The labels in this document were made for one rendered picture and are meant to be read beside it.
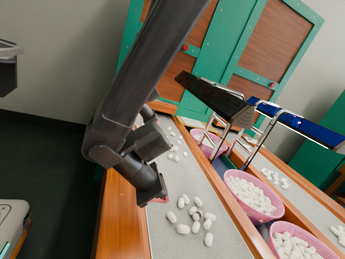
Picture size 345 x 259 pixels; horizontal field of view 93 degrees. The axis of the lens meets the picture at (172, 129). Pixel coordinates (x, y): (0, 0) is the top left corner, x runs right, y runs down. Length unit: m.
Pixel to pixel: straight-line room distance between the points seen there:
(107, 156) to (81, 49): 1.75
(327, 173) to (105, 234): 3.09
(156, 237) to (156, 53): 0.43
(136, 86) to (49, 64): 1.87
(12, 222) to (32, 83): 1.43
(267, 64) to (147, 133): 1.38
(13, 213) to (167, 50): 1.04
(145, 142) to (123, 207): 0.23
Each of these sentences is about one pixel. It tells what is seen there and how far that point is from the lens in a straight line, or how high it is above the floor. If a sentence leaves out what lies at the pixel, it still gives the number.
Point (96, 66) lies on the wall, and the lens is 1.99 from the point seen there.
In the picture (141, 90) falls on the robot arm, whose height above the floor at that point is 1.09.
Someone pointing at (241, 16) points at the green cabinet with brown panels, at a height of 1.54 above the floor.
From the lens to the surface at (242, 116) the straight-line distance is 0.51.
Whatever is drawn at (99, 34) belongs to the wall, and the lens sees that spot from 1.97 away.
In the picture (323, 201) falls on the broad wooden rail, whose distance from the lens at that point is 1.25.
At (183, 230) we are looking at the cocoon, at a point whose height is 0.76.
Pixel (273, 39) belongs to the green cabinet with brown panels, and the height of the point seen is 1.52.
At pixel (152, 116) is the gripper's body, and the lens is 0.76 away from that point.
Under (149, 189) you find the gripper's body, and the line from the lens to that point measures 0.39.
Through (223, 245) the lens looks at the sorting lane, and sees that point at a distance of 0.59.
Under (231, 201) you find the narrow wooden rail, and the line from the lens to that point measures 0.70.
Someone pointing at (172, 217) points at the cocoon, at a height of 0.76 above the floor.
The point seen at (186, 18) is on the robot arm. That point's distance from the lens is 0.25.
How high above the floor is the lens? 1.15
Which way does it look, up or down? 22 degrees down
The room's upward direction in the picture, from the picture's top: 21 degrees clockwise
